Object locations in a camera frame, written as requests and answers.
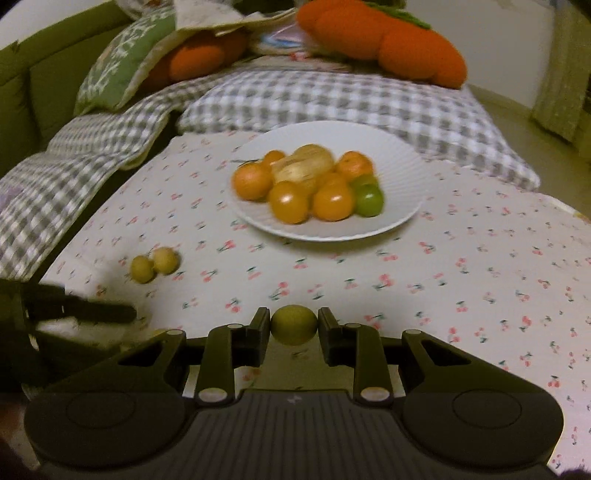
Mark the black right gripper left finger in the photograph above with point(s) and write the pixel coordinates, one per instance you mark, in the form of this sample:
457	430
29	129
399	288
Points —
227	348

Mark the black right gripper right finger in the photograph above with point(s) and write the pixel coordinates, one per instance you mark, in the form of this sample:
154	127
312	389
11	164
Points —
358	347

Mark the green tomato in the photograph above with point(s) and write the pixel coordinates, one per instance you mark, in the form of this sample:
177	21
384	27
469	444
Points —
369	200

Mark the orange mandarin with stem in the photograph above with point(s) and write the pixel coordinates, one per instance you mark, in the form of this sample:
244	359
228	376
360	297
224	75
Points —
252	181

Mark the small orange fruit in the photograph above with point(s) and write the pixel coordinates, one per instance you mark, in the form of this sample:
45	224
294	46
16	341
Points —
354	164

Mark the small orange tomato with stem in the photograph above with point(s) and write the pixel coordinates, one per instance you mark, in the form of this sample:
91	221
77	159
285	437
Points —
288	202

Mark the small olive green fruit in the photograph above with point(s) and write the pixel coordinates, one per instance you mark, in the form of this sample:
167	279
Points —
165	260

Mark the cherry print white cloth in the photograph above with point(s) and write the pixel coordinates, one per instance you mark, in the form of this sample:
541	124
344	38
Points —
500	273

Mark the white fluted paper plate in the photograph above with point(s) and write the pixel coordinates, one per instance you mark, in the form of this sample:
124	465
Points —
399	172

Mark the grey checked cushion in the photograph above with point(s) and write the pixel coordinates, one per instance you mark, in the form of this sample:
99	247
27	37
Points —
440	123

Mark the dark green sofa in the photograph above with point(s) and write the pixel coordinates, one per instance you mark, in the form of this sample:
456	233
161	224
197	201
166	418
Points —
41	76

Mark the green embroidered pillow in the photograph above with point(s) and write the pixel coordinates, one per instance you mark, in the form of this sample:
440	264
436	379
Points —
113	79

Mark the orange plush pillow left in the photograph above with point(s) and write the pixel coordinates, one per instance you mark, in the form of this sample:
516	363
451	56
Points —
203	54

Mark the stack of books and papers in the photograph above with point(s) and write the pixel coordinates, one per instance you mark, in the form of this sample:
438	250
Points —
285	46

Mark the orange plush pumpkin pillow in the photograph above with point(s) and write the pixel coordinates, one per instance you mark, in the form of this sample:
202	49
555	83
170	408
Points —
356	30

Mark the green patterned curtain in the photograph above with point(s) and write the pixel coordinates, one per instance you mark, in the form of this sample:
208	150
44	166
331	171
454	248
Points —
562	93

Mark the floral beige cloth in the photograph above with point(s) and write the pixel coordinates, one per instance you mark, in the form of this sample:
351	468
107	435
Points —
218	16

